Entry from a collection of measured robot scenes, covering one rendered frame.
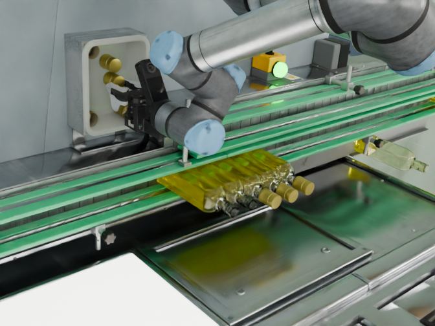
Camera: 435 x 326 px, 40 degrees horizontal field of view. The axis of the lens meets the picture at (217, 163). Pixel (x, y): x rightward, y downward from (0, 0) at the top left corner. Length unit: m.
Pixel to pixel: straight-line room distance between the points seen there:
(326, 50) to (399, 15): 1.00
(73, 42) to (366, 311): 0.87
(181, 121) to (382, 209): 0.80
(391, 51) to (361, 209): 0.84
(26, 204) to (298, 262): 0.63
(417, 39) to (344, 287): 0.61
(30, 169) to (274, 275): 0.59
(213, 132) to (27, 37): 0.47
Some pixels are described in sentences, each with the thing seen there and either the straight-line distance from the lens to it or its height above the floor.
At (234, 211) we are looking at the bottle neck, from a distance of 1.37.
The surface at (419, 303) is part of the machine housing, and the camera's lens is 1.49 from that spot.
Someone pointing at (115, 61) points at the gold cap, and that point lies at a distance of 1.43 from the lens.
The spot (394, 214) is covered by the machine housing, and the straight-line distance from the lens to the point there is 1.81.
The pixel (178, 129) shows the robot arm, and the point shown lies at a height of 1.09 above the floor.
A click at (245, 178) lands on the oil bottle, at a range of 1.46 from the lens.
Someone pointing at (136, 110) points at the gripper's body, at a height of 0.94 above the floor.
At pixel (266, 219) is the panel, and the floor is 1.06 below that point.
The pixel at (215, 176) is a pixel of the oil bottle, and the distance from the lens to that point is 1.45.
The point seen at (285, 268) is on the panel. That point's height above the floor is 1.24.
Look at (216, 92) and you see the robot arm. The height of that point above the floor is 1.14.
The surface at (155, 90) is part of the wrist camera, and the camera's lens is 1.32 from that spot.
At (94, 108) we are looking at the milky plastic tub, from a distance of 1.49.
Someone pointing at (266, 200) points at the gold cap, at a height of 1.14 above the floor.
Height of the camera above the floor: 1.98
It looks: 42 degrees down
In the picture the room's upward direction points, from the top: 119 degrees clockwise
